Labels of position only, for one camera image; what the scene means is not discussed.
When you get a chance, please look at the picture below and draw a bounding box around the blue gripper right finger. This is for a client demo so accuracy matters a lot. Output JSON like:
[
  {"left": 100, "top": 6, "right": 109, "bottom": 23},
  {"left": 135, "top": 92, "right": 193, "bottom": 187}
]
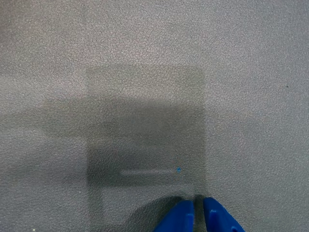
[{"left": 203, "top": 197, "right": 246, "bottom": 232}]

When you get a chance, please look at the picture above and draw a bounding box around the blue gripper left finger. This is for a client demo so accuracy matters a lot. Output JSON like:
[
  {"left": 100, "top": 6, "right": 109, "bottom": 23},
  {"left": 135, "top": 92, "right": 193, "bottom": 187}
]
[{"left": 153, "top": 200, "right": 195, "bottom": 232}]

